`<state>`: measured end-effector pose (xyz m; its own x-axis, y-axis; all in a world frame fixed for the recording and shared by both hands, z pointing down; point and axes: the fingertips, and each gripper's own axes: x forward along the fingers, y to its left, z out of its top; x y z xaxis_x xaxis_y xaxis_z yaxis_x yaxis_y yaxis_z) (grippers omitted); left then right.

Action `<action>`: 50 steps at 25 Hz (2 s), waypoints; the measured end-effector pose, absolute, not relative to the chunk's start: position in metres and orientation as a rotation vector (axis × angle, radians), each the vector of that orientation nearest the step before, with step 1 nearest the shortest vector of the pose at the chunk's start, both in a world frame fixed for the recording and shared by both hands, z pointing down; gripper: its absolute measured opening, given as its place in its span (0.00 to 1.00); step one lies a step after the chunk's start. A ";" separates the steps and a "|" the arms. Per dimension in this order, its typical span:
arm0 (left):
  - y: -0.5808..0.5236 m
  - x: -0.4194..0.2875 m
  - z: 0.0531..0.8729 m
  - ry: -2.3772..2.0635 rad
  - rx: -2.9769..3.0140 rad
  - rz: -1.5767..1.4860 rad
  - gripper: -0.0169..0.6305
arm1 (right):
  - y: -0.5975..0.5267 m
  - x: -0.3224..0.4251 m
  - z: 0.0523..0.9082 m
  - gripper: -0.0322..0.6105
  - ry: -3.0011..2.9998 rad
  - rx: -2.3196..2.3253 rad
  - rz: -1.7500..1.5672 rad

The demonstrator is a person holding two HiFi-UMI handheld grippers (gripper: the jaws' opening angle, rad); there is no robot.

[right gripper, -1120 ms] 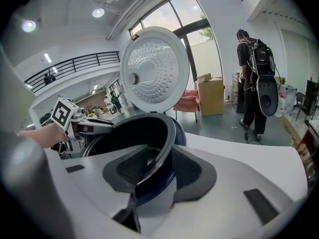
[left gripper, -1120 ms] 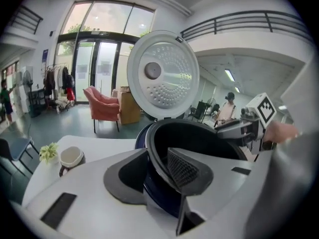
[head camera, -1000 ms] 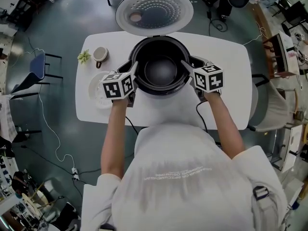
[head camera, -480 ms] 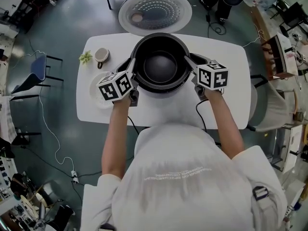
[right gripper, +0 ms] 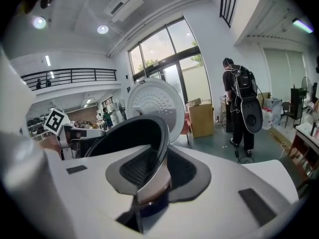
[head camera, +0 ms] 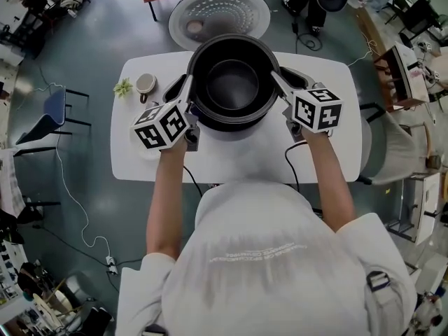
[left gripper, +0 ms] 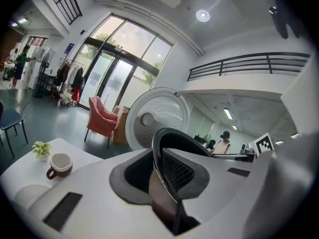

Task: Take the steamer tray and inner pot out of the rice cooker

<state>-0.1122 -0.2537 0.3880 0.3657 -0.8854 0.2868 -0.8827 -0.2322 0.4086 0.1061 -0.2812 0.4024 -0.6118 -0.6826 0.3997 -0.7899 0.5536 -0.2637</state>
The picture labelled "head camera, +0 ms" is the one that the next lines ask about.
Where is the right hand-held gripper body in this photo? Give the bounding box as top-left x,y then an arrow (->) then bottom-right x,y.
281,80 -> 344,144

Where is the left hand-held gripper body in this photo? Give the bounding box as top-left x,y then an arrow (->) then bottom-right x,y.
129,101 -> 202,153

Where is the white steamer tray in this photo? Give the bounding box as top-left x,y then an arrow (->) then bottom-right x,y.
136,141 -> 162,162

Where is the black pot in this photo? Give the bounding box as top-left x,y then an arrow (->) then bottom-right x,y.
186,34 -> 280,125

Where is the person's left forearm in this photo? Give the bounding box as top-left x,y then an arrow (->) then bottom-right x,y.
144,139 -> 189,259

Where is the person's right forearm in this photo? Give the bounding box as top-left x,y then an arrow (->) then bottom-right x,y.
300,129 -> 357,235

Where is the beige mug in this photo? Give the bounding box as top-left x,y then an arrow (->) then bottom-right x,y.
134,73 -> 158,104

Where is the small potted plant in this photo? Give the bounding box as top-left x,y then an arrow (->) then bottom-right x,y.
112,77 -> 134,99

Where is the beige chair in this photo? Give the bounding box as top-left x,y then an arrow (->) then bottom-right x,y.
357,102 -> 432,188

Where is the dark blue rice cooker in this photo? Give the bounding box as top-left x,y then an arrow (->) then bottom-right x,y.
167,0 -> 273,133

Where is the wooden side table white top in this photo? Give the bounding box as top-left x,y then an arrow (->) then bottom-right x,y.
371,43 -> 432,114

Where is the blue chair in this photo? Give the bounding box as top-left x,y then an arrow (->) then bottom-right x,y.
14,85 -> 92,147

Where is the black chair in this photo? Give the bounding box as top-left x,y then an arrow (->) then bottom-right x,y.
384,0 -> 442,42

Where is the white power strip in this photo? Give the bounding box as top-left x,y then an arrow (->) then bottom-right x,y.
104,254 -> 119,277

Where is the small white table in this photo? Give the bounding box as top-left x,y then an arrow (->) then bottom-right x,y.
385,171 -> 442,247

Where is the white cloth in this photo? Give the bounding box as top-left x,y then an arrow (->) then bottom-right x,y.
0,148 -> 27,221

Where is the person's white t-shirt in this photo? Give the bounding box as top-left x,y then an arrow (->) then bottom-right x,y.
114,179 -> 418,336

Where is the wooden stool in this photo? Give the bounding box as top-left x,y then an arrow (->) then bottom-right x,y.
31,276 -> 76,327

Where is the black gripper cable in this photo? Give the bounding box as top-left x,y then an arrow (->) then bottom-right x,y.
283,141 -> 309,193
182,164 -> 204,198

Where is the white floor cable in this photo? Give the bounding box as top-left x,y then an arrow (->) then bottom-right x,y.
51,131 -> 113,259

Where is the grey backpack strap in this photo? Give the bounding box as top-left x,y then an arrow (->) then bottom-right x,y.
363,270 -> 419,336

